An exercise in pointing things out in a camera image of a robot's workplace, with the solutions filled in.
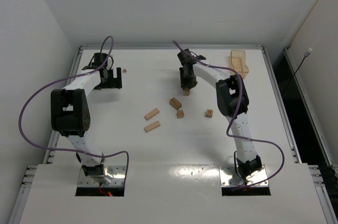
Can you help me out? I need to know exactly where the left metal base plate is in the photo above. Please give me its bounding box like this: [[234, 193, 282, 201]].
[[77, 165, 127, 188]]

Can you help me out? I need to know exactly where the dark grained wood block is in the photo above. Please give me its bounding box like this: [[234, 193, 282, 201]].
[[170, 97, 182, 110]]

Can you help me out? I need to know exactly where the metal base plate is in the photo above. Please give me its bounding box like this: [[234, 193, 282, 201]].
[[77, 165, 127, 188], [219, 165, 269, 188]]

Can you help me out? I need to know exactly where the long light wood block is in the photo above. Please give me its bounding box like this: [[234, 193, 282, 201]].
[[144, 108, 159, 120]]

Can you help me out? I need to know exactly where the lettered wood cube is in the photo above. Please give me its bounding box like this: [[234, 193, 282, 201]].
[[205, 109, 213, 118]]

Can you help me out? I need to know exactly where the numbered wood cube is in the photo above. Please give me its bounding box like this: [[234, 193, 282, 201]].
[[176, 110, 184, 119]]

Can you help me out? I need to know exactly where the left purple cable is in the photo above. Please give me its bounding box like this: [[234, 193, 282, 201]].
[[18, 35, 129, 176]]

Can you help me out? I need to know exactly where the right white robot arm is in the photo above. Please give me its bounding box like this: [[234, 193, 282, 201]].
[[177, 49, 262, 180]]

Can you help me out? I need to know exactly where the black wall cable with plug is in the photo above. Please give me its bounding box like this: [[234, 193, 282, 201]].
[[293, 48, 313, 77]]

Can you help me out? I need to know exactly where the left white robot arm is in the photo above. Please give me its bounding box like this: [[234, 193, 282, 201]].
[[51, 52, 122, 185]]

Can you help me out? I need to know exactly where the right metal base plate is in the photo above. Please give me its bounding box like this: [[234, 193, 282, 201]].
[[219, 165, 269, 188]]

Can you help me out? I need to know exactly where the clear amber plastic bin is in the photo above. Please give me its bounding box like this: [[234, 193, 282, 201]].
[[229, 50, 249, 79]]

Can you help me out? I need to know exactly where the long pale wood block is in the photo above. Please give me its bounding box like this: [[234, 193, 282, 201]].
[[144, 120, 161, 133]]

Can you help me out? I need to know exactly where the aluminium table frame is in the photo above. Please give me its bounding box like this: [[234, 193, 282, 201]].
[[17, 46, 337, 223]]

